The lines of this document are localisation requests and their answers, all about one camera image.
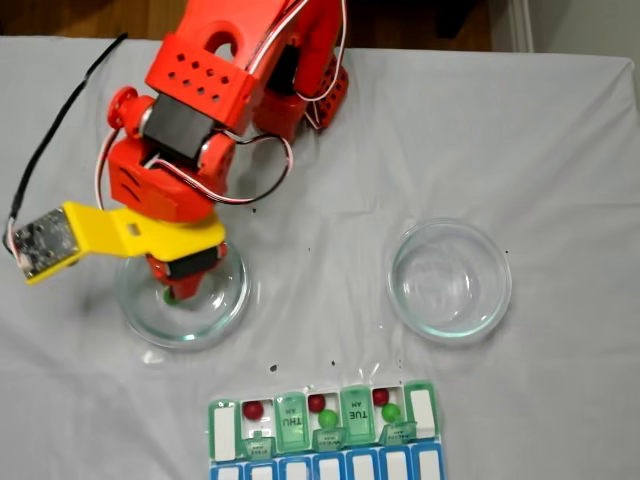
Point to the small clear glass bowl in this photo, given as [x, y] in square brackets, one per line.
[480, 315]

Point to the red round pill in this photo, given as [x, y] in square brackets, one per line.
[253, 410]
[316, 402]
[380, 396]

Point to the large clear glass bowl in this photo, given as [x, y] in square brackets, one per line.
[210, 325]

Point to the green round pill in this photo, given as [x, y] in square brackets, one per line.
[390, 412]
[170, 299]
[327, 418]

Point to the white tablecloth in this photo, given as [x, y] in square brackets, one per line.
[550, 200]

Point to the black camera circuit board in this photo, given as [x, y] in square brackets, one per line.
[42, 240]

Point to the green blue weekly pill organizer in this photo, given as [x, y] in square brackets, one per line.
[360, 420]

